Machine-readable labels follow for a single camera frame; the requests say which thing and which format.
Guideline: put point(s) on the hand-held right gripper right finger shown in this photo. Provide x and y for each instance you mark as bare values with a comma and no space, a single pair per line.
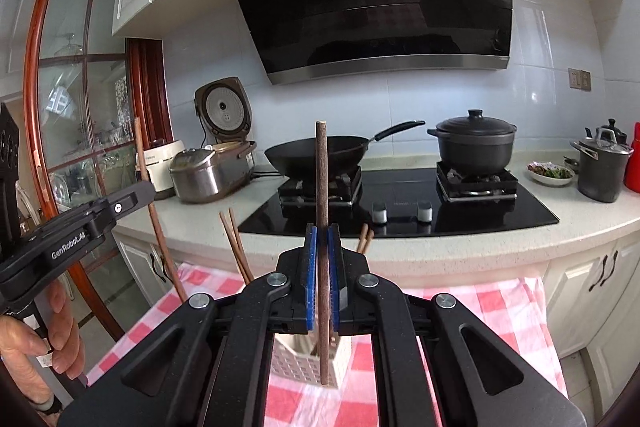
334,277

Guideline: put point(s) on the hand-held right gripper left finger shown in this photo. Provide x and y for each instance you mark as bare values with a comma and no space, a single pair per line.
312,277

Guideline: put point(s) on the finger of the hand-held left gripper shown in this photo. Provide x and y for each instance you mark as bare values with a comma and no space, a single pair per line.
135,199

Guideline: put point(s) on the white perforated utensil basket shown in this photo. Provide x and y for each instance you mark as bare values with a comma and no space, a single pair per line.
295,362

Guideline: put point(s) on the person's left hand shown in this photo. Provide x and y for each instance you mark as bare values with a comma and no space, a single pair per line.
67,337

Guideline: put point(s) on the white kitchen appliance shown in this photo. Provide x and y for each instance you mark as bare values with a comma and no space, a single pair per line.
160,167

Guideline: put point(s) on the wooden glass display cabinet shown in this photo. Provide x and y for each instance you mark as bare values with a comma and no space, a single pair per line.
150,82

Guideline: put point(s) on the black wok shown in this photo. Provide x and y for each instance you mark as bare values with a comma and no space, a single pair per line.
290,154

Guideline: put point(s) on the open steel rice cooker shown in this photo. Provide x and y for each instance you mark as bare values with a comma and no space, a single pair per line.
225,107

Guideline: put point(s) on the black glass gas stove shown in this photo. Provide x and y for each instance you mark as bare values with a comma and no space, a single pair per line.
475,212

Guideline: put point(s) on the red white checkered tablecloth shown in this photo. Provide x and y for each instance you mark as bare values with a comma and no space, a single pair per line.
500,307

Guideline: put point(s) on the black lidded casserole pot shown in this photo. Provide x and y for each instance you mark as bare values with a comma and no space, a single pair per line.
472,147

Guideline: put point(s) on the plate of food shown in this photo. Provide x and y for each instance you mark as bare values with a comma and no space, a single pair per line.
550,174

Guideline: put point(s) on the grey stockpot with lid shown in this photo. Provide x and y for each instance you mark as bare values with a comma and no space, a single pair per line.
602,177

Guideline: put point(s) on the black kettle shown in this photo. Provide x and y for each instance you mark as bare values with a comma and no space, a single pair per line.
612,129

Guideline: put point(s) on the red thermos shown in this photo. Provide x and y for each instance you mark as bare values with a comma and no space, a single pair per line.
634,162

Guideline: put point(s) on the wall socket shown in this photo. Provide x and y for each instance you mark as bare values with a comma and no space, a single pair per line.
580,79

